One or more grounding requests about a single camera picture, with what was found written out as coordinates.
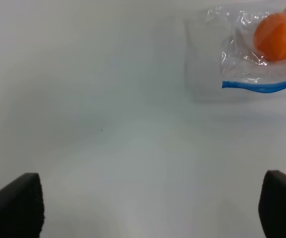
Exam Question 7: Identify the clear zip bag blue seal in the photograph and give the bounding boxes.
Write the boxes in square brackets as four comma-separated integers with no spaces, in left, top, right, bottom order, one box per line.
[205,2,286,93]

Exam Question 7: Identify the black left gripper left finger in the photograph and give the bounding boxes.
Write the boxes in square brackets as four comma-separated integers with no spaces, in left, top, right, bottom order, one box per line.
[0,173,45,238]

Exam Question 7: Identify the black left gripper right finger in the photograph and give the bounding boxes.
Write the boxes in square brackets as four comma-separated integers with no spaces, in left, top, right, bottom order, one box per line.
[258,170,286,238]

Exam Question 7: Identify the orange fruit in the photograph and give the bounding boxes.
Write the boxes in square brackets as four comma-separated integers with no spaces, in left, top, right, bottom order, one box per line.
[253,13,286,62]

